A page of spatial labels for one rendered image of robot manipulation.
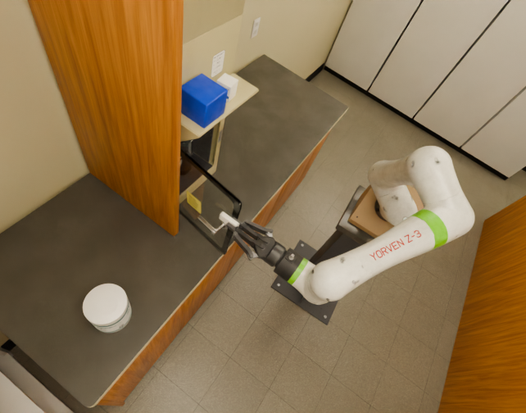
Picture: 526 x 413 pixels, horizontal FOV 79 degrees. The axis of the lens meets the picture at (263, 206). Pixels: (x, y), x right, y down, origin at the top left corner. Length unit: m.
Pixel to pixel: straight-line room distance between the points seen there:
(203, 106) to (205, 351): 1.65
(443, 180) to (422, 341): 1.95
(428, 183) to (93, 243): 1.22
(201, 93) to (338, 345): 1.97
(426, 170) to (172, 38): 0.74
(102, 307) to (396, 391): 2.03
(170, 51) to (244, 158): 1.03
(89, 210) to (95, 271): 0.28
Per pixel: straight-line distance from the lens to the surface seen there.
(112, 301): 1.18
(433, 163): 1.03
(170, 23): 0.72
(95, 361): 1.30
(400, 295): 2.85
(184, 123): 1.00
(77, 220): 1.50
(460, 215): 1.05
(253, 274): 2.40
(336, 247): 1.89
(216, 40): 1.05
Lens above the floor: 2.21
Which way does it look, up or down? 55 degrees down
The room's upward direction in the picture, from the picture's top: 24 degrees clockwise
